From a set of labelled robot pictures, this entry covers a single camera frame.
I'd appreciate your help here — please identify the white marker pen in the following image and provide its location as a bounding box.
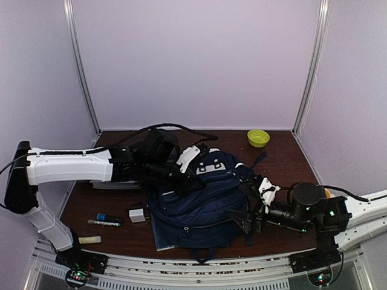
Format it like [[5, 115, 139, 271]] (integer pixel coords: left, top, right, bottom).
[[87, 219, 122, 227]]

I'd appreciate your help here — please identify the right aluminium frame post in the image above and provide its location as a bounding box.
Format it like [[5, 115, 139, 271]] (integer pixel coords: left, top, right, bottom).
[[292, 0, 331, 137]]

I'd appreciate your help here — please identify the aluminium frame post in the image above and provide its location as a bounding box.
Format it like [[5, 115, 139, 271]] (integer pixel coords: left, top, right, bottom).
[[63, 0, 102, 140], [292, 0, 331, 137]]

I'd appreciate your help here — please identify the left aluminium frame post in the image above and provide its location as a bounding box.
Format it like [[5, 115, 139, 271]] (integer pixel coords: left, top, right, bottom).
[[63, 0, 102, 140]]

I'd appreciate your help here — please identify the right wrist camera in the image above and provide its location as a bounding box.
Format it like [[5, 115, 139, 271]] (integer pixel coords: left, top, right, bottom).
[[247, 175, 281, 214]]

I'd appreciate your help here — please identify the lime green bowl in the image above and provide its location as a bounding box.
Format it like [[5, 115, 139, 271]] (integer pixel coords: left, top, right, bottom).
[[247, 130, 270, 148]]

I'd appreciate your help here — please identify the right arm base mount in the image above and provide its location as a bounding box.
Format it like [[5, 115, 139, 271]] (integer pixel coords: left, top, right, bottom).
[[289, 243, 342, 273]]

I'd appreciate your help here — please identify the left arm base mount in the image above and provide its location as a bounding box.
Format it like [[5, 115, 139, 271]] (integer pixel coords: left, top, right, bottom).
[[51, 239, 108, 276]]

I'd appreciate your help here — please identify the navy blue student backpack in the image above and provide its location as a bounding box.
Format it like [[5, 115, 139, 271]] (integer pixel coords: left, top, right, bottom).
[[148, 148, 255, 263]]

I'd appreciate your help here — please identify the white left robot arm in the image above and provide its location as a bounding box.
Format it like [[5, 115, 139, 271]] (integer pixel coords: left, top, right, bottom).
[[3, 129, 205, 269]]

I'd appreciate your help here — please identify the dark blue notebook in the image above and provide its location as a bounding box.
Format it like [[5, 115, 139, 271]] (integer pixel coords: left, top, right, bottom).
[[151, 216, 178, 251]]

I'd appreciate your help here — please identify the grey hardcover book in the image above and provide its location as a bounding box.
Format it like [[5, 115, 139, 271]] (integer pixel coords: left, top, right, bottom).
[[90, 181, 141, 190]]

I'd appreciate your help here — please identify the front aluminium rail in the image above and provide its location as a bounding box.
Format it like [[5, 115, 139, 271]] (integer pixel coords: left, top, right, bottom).
[[22, 239, 377, 289]]

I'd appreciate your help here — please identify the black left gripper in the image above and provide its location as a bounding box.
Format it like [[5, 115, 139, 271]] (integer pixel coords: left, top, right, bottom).
[[143, 158, 207, 198]]

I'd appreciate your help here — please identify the patterned mug orange inside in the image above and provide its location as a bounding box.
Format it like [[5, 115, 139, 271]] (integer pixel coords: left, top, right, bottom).
[[324, 188, 334, 199]]

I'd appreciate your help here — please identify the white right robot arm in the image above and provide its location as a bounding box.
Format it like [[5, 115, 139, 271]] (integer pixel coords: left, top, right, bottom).
[[227, 178, 386, 267]]

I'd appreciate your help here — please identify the pale yellow eraser stick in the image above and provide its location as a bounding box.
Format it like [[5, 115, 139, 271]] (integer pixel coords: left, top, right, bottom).
[[79, 236, 102, 244]]

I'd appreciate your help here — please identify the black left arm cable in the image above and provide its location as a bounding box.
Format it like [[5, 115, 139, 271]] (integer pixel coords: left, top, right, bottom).
[[0, 123, 219, 209]]

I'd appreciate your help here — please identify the blue cap black marker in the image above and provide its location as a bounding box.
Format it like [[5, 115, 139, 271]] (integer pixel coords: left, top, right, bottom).
[[96, 213, 124, 224]]

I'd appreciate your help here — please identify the white power adapter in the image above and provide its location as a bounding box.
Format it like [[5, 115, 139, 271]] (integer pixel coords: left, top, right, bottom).
[[128, 208, 149, 224]]

